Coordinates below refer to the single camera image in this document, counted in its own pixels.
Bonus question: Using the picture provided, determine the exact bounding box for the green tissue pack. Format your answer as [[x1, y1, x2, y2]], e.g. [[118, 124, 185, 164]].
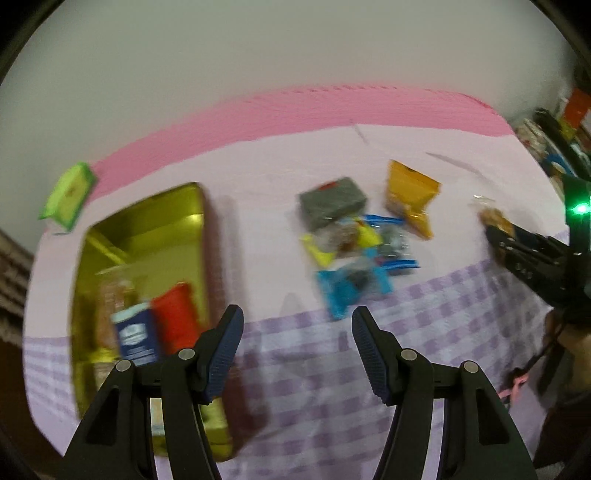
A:
[[39, 161, 99, 232]]

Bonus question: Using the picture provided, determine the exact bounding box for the orange snack packet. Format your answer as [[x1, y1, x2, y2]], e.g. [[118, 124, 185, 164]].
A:
[[385, 160, 441, 241]]

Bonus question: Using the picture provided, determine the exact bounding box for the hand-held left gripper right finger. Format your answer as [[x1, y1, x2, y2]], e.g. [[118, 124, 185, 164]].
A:
[[351, 305, 539, 480]]

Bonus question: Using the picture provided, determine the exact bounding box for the yellow clear snack packet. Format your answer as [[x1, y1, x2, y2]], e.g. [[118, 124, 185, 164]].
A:
[[300, 219, 384, 268]]

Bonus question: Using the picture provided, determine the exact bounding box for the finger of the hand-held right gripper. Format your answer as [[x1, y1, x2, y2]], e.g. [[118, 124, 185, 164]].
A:
[[484, 222, 566, 264], [489, 244, 568, 303]]

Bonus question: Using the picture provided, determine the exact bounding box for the gold tin box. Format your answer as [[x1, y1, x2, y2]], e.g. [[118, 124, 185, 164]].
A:
[[68, 182, 234, 462]]

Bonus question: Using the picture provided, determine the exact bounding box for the clear bag of fried snacks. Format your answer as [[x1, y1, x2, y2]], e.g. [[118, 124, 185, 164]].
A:
[[90, 270, 151, 370]]

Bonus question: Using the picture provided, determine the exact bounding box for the cyan snack packet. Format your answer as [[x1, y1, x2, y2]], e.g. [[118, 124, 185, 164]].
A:
[[316, 256, 393, 320]]

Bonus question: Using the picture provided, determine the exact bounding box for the gripper wrist strap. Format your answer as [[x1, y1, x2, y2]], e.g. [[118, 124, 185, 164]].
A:
[[501, 318, 566, 408]]

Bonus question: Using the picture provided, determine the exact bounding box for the brown ridged furniture frame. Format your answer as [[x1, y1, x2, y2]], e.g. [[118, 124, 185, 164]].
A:
[[0, 228, 35, 344]]

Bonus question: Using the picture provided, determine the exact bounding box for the small clear nut packet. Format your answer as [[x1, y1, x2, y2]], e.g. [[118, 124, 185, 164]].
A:
[[471, 196, 515, 236]]

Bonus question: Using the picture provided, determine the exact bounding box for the orange box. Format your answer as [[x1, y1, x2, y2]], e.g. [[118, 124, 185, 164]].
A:
[[566, 90, 591, 129]]

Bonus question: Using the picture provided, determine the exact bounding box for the dark blue snack box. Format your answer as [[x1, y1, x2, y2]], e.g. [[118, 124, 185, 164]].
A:
[[111, 308, 160, 367]]

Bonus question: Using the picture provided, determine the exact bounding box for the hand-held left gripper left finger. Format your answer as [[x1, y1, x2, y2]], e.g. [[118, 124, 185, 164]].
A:
[[58, 305, 245, 480]]

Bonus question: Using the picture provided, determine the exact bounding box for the blue grey snack packet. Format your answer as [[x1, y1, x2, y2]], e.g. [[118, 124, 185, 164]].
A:
[[362, 213, 420, 273]]

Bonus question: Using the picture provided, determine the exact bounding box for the person's right forearm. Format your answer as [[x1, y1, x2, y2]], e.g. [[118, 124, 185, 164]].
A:
[[536, 318, 591, 467]]

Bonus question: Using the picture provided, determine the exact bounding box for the red snack packet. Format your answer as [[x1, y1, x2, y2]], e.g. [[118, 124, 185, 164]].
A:
[[150, 282, 204, 356]]

